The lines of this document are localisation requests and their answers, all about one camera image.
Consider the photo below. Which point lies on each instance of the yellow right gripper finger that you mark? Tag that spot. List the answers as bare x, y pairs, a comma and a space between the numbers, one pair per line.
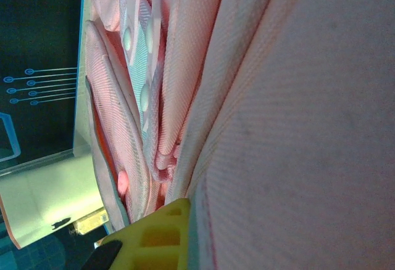
154, 239

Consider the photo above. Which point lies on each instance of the pink student backpack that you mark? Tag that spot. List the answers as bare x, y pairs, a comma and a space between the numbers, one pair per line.
277, 112

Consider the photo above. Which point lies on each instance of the small beige bottle black cap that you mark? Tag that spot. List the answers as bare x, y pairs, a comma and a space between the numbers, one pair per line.
91, 223

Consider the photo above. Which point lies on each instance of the cream knife block orange top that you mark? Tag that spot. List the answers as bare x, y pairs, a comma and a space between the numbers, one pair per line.
46, 196

